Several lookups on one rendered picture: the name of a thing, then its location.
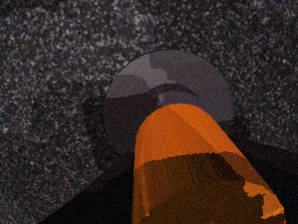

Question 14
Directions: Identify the orange knob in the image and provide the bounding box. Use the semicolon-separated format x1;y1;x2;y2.
132;104;286;224

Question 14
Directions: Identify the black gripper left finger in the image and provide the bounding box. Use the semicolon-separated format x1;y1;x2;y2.
40;152;134;224

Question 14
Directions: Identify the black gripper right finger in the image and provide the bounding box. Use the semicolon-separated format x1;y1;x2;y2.
229;136;298;224

